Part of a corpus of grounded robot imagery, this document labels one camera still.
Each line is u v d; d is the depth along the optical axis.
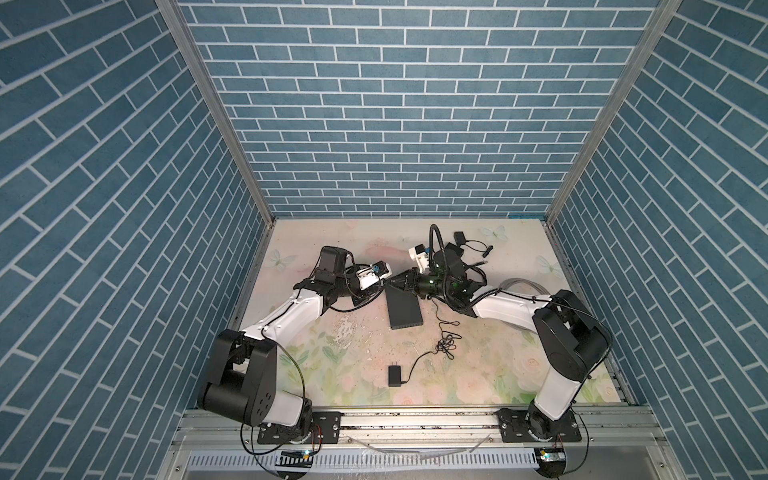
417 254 0.82
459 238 1.15
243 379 0.43
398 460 0.77
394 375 0.81
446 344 0.88
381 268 0.73
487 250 1.11
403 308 0.93
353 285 0.75
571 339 0.49
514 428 0.73
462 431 0.74
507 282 1.02
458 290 0.71
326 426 0.74
